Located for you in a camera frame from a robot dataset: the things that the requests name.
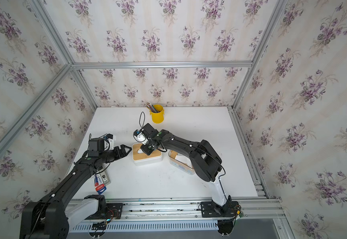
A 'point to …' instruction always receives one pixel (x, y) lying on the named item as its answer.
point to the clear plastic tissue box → (181, 166)
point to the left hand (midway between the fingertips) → (127, 151)
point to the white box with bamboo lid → (140, 158)
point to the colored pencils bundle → (151, 106)
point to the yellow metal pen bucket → (157, 117)
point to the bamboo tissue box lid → (172, 154)
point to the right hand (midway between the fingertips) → (146, 148)
